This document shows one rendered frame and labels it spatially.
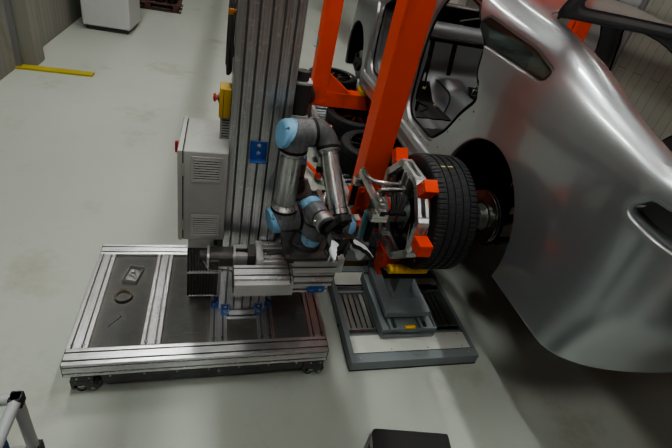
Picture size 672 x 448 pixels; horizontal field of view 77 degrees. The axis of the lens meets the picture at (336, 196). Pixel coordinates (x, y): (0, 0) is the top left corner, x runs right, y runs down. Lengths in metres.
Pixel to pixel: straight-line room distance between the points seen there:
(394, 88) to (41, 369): 2.35
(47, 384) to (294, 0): 2.11
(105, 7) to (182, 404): 6.69
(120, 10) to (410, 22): 6.21
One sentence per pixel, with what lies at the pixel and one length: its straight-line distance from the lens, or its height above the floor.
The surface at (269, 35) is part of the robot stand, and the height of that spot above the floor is 1.72.
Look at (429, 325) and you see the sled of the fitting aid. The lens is 2.84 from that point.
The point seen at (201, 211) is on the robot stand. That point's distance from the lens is 2.00.
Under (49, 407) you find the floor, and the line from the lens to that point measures 2.57.
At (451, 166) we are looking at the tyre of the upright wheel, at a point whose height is 1.18.
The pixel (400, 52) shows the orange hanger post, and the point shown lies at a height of 1.61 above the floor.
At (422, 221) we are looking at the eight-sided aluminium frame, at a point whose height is 0.97.
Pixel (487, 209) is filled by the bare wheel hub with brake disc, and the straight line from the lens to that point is 2.60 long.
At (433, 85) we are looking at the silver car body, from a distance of 4.72.
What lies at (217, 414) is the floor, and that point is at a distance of 2.42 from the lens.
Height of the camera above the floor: 2.10
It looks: 32 degrees down
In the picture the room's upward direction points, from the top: 13 degrees clockwise
